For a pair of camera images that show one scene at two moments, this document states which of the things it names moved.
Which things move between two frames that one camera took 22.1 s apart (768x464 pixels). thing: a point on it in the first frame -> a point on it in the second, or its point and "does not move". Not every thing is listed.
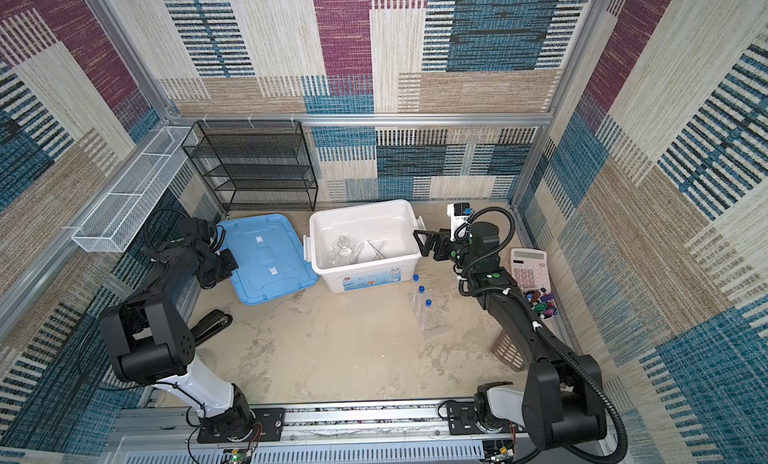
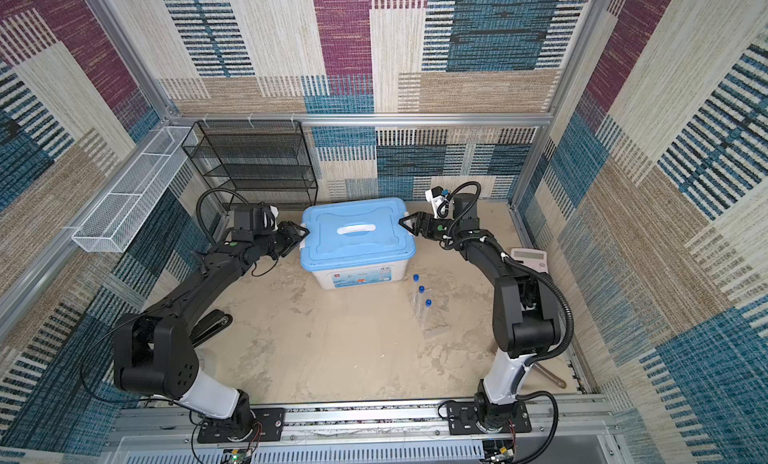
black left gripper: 230,265 -> 293,238
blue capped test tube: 416,279 does not move
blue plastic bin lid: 272,259 -> 355,233
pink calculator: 529,268 does not move
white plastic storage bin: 365,247 does not move
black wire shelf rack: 255,165 does not move
